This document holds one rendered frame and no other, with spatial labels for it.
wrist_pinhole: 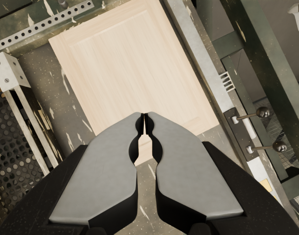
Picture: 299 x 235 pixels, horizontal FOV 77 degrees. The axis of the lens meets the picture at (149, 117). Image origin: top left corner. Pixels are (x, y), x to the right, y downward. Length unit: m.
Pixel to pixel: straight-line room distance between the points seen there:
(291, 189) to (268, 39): 0.61
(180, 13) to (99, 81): 0.39
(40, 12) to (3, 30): 0.14
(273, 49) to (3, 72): 0.96
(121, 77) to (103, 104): 0.12
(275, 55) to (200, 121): 0.36
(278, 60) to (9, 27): 0.97
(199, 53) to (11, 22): 0.68
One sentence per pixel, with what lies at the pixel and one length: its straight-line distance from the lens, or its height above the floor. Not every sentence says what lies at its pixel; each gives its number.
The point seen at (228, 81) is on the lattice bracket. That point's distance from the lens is 0.78.
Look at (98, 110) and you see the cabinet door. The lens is 0.73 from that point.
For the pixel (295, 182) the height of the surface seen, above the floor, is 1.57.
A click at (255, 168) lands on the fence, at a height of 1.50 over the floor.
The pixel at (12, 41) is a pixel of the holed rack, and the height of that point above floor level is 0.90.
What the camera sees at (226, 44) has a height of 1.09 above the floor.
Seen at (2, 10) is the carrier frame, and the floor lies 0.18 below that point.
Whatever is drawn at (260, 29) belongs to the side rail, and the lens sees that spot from 0.87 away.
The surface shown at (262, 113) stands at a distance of 0.68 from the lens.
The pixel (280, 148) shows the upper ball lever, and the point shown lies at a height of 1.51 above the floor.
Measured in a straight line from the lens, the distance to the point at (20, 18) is 0.88.
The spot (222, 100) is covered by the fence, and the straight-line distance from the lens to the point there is 0.75.
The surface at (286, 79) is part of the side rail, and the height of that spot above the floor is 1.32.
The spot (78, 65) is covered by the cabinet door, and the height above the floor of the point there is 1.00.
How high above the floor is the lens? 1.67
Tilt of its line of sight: 39 degrees down
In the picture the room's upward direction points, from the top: 152 degrees clockwise
